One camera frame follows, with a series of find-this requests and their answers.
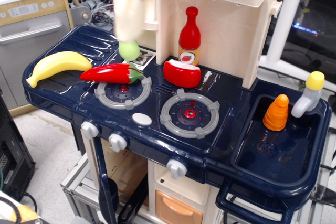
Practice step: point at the green toy pear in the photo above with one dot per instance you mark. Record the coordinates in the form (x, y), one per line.
(129, 50)

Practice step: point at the red toy chili pepper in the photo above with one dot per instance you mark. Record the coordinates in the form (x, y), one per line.
(118, 73)

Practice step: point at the left grey stove knob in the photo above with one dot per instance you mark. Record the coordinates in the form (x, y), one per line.
(89, 130)

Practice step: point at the grey stove knob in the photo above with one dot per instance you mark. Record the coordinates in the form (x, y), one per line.
(117, 142)
(176, 168)
(89, 130)

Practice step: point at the navy toy kitchen counter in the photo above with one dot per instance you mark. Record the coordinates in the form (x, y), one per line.
(272, 170)

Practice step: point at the cream toy kitchen shelf unit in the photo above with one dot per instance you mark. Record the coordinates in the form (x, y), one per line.
(232, 32)

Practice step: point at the left grey stove burner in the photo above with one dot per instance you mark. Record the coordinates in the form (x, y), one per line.
(124, 96)

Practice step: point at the red toy apple half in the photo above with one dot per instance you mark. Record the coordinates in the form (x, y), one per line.
(181, 74)

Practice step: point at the grey oval button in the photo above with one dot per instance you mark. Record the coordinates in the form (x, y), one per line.
(141, 119)

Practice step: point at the orange toy drawer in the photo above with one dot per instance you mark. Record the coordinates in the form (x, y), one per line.
(172, 210)

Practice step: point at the grey yellow toy faucet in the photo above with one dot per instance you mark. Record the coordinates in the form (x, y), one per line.
(311, 94)

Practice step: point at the black computer case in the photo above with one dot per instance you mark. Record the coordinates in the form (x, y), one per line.
(17, 165)

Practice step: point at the middle grey stove knob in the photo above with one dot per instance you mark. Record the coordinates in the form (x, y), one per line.
(117, 142)

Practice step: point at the white stand pole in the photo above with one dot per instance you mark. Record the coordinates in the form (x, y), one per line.
(303, 40)

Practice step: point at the grey stove burner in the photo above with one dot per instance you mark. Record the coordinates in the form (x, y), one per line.
(190, 115)
(124, 96)

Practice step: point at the yellow toy banana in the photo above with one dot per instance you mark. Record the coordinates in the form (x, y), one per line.
(56, 63)

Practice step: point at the navy toy oven door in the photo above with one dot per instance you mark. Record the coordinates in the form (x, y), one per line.
(108, 193)

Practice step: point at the right grey stove burner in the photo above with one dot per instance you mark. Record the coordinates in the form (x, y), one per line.
(190, 115)

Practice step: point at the right grey stove knob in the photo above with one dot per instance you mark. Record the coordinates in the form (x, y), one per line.
(176, 168)

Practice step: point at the red ketchup bottle toy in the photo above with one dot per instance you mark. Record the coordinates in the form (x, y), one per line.
(190, 39)

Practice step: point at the orange toy carrot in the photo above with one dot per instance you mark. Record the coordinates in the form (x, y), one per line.
(276, 115)

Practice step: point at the cream detergent bottle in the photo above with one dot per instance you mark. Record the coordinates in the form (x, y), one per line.
(130, 17)

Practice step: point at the grey toy dishwasher cabinet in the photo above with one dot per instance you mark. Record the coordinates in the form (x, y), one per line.
(28, 28)

